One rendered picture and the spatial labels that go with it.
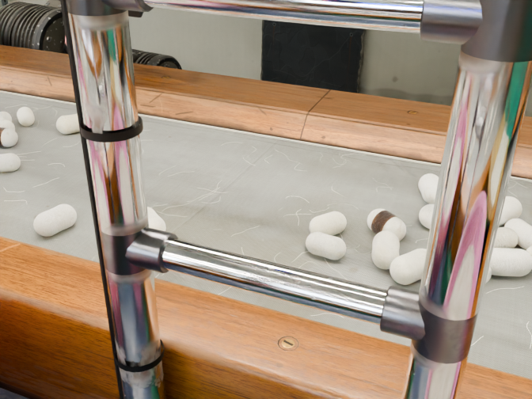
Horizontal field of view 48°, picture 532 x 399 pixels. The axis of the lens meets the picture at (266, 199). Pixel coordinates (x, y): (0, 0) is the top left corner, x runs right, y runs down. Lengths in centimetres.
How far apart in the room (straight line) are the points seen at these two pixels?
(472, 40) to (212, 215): 35
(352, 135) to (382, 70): 196
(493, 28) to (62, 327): 30
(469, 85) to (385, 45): 238
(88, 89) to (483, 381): 24
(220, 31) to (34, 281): 243
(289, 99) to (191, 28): 216
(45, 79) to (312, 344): 58
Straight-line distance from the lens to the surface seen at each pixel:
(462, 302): 23
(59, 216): 50
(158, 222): 47
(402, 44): 256
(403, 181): 58
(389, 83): 261
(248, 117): 68
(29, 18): 109
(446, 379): 26
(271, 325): 36
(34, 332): 41
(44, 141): 69
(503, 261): 46
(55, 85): 82
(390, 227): 47
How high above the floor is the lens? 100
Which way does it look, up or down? 29 degrees down
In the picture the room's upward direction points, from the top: 1 degrees clockwise
